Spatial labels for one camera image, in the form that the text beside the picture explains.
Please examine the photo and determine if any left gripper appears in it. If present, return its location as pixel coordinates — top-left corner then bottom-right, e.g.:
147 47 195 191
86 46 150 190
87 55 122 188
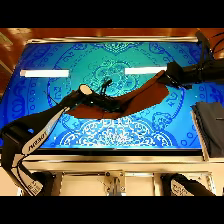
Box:
90 93 122 114

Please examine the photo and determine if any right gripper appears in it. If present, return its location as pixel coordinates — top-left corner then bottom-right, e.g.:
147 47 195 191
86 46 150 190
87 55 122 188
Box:
157 61 185 89

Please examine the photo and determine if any brown shirt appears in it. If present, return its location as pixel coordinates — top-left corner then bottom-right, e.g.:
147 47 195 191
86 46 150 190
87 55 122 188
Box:
64 69 171 120

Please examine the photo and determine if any grey garment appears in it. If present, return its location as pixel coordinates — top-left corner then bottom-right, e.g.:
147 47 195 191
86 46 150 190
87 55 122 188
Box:
190 101 224 160

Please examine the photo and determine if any silver frame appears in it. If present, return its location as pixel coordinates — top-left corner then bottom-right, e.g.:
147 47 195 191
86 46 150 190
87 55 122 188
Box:
19 152 224 197

